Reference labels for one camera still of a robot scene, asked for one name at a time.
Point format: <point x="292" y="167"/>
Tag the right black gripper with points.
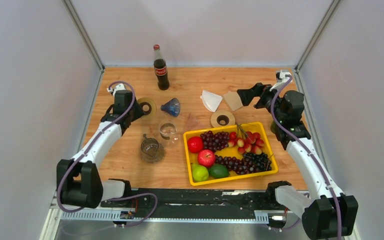
<point x="259" y="90"/>

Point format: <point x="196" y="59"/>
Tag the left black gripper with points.
<point x="139" y="111"/>

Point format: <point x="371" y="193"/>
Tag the white paper coffee filter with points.
<point x="210" y="100"/>

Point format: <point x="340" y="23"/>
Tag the blue glass coffee dripper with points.
<point x="172" y="107"/>

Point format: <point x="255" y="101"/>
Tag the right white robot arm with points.
<point x="328" y="212"/>

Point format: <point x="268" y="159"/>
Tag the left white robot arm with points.
<point x="79" y="184"/>

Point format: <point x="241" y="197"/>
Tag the brown paper coffee filter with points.
<point x="233" y="100"/>

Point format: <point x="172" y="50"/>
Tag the clear glass dripper cone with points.
<point x="192" y="123"/>

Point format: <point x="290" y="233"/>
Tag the yellow plastic tray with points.
<point x="228" y="153"/>

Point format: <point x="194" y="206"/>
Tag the small clear glass cup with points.
<point x="168" y="132"/>

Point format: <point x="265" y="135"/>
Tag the green glass bottle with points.
<point x="273" y="127"/>

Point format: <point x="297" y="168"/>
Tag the red cherries bunch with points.
<point x="247" y="138"/>

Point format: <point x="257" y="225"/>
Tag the cola glass bottle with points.
<point x="160" y="69"/>

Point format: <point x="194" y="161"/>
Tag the upper red grape bunch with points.
<point x="215" y="141"/>

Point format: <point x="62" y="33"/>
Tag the lower dark grape bunch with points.
<point x="248" y="164"/>

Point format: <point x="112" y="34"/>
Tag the red tomato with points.
<point x="195" y="144"/>

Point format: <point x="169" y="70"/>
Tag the red apple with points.
<point x="206" y="158"/>

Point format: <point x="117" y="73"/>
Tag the green avocado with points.
<point x="218" y="171"/>

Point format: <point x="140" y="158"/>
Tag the green lime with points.
<point x="199" y="173"/>

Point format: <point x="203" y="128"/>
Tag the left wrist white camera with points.
<point x="117" y="87"/>

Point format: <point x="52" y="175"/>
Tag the wrist white camera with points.
<point x="117" y="87"/>
<point x="283" y="77"/>

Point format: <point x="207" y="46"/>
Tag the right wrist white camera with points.
<point x="283" y="77"/>

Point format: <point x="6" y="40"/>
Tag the glass carafe with handle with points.
<point x="151" y="151"/>

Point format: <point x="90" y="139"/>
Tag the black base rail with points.
<point x="198" y="204"/>

